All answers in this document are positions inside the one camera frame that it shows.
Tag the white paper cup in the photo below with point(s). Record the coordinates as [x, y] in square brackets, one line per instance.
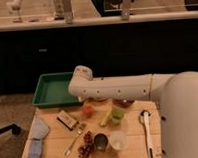
[117, 141]

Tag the orange fruit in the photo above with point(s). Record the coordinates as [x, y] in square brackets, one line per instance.
[87, 110]

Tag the bunch of dark grapes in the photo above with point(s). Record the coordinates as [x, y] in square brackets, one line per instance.
[87, 147]

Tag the black chair part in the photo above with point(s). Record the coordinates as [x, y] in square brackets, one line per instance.
[15, 129]

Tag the white handled utensil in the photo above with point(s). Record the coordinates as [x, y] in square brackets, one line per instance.
[145, 119]

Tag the dark metal can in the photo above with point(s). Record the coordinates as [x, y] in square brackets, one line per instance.
[100, 142]

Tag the brown rectangular box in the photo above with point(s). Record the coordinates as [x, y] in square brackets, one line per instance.
[66, 119]

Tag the green plastic tray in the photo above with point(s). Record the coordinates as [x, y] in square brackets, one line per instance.
[52, 91]

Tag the dark red bowl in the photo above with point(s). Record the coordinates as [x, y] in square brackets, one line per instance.
[123, 103]

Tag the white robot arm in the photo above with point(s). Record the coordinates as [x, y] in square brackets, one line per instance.
[176, 93]

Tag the grey folded cloth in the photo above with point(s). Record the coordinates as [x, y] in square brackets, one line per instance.
[40, 129]

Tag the yellow banana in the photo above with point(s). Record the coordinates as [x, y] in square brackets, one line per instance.
[105, 118]

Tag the green plastic cup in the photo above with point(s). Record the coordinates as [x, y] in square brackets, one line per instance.
[116, 115]

